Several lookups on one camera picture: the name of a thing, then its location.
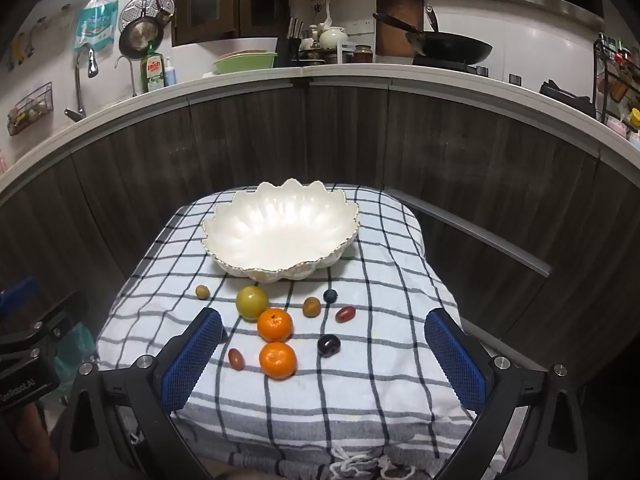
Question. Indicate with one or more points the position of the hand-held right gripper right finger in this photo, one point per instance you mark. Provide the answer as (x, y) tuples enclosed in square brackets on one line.
[(455, 365)]

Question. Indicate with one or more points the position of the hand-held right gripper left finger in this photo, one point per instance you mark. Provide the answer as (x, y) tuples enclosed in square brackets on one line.
[(192, 360)]

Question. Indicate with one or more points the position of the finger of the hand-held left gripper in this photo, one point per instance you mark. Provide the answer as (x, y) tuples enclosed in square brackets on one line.
[(55, 320), (20, 291)]

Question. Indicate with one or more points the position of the red cherry tomato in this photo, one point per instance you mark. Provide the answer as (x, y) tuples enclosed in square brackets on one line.
[(345, 314), (235, 358)]

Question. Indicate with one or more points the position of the yellow-green plum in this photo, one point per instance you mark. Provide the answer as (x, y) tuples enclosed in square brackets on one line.
[(252, 302)]

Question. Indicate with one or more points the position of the orange tangerine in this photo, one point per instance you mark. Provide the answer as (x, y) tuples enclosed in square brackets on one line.
[(277, 360), (275, 324)]

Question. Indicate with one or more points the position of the dark purple grape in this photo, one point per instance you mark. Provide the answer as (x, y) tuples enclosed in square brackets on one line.
[(329, 345)]

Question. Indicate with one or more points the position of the white scalloped ceramic bowl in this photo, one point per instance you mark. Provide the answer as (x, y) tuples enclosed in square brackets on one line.
[(280, 232)]

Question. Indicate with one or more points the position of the green plastic bag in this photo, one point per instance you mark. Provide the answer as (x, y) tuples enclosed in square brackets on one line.
[(75, 350)]

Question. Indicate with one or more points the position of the small yellow-brown kumquat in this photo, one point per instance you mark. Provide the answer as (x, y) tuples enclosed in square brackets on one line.
[(202, 292)]

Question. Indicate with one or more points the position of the black white checked cloth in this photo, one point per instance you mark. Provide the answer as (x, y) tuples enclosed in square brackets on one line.
[(380, 310)]

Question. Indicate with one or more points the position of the brownish yellow kumquat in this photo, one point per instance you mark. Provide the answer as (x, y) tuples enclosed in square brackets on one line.
[(311, 306)]

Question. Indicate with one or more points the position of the blueberry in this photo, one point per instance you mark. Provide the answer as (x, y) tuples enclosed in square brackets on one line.
[(330, 296)]

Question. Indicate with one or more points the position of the chrome kitchen faucet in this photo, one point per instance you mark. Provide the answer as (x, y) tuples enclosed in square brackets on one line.
[(82, 85)]

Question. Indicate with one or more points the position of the thin curved tap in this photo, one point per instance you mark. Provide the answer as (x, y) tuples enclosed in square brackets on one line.
[(126, 66)]

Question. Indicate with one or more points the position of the green dish soap bottle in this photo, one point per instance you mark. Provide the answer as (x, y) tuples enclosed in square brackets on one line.
[(154, 72)]

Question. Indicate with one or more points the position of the blue bottle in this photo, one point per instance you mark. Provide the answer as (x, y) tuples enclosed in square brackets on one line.
[(170, 72)]

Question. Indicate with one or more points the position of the printed plastic bag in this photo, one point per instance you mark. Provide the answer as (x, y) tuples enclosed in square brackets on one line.
[(97, 25)]

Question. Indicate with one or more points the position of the hanging frying pan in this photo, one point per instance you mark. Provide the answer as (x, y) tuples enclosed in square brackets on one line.
[(140, 36)]

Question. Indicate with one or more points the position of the green dish basin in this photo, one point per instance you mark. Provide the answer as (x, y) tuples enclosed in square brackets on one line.
[(245, 64)]

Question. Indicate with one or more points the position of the round metal steamer rack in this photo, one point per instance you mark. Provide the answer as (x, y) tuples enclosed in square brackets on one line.
[(145, 6)]

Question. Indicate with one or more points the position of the black wok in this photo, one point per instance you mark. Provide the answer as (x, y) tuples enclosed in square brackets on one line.
[(452, 46)]

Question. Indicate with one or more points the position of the glass jar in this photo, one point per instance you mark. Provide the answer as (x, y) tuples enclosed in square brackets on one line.
[(363, 53)]

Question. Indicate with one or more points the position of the black knife block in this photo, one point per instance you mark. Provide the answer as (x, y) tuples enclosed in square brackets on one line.
[(289, 45)]

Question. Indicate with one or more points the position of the white teapot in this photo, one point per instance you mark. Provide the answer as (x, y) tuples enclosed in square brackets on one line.
[(332, 38)]

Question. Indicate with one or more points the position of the wooden cutting board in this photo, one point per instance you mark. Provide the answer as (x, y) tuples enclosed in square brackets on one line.
[(395, 10)]

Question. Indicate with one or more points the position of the dark wood wall cabinet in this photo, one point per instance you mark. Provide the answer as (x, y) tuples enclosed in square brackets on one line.
[(220, 0)]

